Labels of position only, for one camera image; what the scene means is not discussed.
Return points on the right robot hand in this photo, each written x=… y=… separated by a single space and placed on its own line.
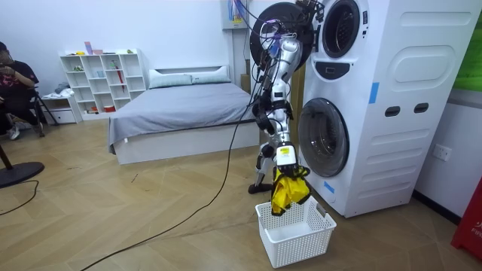
x=286 y=155

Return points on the yellow cloth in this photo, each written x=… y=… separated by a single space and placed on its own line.
x=288 y=192

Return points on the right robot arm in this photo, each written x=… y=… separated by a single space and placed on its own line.
x=288 y=56

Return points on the robot body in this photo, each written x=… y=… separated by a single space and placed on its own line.
x=265 y=116

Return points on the white plastic laundry basket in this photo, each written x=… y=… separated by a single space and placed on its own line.
x=297 y=237

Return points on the pale green pillow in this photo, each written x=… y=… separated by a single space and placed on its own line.
x=211 y=78
x=169 y=80

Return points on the grey bed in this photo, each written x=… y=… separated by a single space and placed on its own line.
x=180 y=109

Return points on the white washing machine tower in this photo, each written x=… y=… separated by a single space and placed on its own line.
x=395 y=113

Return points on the black round washer door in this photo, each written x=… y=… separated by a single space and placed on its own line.
x=260 y=34

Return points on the red bowl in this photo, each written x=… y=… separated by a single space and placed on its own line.
x=109 y=108

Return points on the red umbrella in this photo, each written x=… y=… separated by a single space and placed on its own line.
x=119 y=75

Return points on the red box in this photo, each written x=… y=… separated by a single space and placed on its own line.
x=470 y=226

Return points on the white shelf unit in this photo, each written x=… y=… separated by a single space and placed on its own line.
x=101 y=81

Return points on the green soft toy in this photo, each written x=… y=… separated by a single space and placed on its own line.
x=78 y=68

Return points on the white low cabinet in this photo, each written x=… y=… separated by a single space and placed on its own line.
x=62 y=110

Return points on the pile of clothes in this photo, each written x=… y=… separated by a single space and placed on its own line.
x=62 y=91

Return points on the black chair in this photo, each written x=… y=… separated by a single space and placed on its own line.
x=43 y=109

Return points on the black round stand base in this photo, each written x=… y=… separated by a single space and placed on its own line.
x=19 y=173

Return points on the white wall box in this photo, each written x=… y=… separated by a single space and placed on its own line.
x=231 y=17

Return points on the white wall socket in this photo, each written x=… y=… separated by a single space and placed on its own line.
x=441 y=152

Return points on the green wall poster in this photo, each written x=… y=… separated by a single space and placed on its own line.
x=470 y=64

